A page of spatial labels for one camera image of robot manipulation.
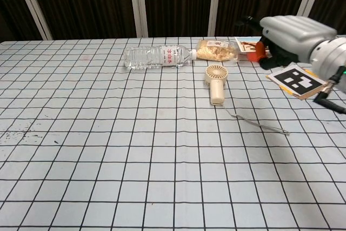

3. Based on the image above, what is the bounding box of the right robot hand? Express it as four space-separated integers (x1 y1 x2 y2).
235 15 338 70

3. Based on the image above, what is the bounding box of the cream handheld fan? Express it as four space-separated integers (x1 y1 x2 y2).
204 64 229 106

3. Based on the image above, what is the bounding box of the black white marker card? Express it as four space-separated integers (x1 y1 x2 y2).
265 63 331 101

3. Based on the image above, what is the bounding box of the photo postcard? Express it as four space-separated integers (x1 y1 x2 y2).
234 36 271 55

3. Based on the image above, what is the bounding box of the clear bag of snacks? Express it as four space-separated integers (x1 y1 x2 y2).
195 38 241 63

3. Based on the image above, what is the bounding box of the clear plastic water bottle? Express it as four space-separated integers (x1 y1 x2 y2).
123 44 197 71

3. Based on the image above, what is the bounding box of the blue checkered tablecloth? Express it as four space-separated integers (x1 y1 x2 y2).
0 35 346 231

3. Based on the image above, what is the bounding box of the thin grey fan lanyard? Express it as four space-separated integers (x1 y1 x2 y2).
221 105 290 136

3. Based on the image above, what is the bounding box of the white folding screen frame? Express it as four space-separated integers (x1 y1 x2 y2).
12 0 329 40

